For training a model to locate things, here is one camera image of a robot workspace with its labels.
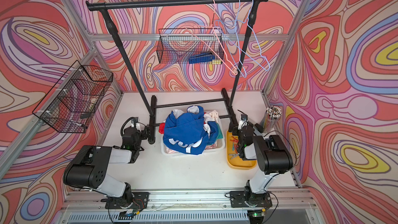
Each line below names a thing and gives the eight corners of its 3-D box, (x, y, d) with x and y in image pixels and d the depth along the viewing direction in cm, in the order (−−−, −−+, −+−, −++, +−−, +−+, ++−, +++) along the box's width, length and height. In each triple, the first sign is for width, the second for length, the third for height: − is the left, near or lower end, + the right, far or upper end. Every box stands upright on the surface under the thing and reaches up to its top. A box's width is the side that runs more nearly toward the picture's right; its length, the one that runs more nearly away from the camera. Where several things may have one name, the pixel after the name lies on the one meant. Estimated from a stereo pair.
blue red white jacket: (161, 143, 95) (152, 123, 78) (187, 116, 108) (185, 94, 91) (196, 171, 84) (195, 155, 67) (221, 137, 97) (225, 117, 80)
